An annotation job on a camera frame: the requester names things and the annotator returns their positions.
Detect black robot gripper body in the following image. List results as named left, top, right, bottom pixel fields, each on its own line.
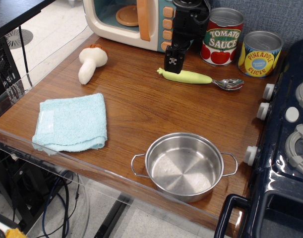
left=171, top=2, right=211, bottom=49

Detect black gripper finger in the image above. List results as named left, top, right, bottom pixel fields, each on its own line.
left=164, top=46, right=187, bottom=74

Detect yellow handled ice cream scoop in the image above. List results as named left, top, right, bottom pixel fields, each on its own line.
left=157, top=68, right=244, bottom=91

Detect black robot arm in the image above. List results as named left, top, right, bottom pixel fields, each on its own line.
left=164, top=0, right=212, bottom=73

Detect tomato sauce can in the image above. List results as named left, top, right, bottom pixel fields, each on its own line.
left=200, top=7, right=244, bottom=65

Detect toy microwave oven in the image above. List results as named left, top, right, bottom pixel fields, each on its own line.
left=83, top=0, right=176, bottom=52

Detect pineapple slices can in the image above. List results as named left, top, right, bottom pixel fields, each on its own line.
left=238, top=31, right=284, bottom=78

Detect plush mushroom toy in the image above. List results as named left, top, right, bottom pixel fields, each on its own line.
left=78, top=44, right=108, bottom=85

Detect stainless steel pot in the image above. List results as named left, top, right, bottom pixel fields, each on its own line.
left=143, top=132, right=226, bottom=203

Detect light blue folded towel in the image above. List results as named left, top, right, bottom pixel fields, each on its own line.
left=32, top=93, right=108, bottom=155

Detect black desk at left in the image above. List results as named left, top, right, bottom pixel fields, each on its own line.
left=0, top=0, right=57, bottom=43

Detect clear acrylic table guard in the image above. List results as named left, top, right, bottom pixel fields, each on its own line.
left=0, top=35, right=219, bottom=222

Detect dark blue toy stove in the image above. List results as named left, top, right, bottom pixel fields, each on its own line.
left=214, top=40, right=303, bottom=238

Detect floor cables under table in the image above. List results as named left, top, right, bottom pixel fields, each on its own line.
left=12, top=171, right=90, bottom=238

